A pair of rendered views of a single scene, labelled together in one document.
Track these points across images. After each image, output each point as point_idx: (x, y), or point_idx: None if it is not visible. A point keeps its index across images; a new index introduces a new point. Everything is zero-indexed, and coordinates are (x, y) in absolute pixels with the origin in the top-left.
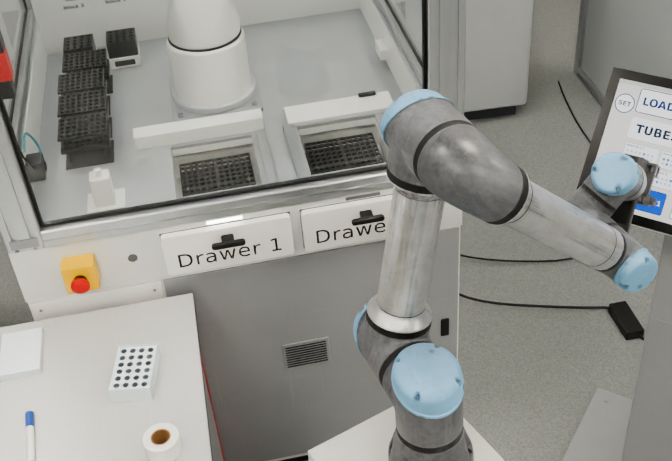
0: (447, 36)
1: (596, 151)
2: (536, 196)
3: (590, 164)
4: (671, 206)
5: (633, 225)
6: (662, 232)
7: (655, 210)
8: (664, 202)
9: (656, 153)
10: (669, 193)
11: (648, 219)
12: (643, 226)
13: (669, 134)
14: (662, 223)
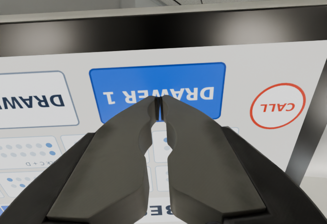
0: None
1: (292, 160)
2: None
3: (307, 134)
4: (75, 101)
5: (160, 7)
6: (54, 20)
7: (108, 79)
8: (97, 105)
9: (162, 185)
10: (97, 127)
11: (115, 47)
12: (118, 19)
13: (152, 212)
14: (70, 49)
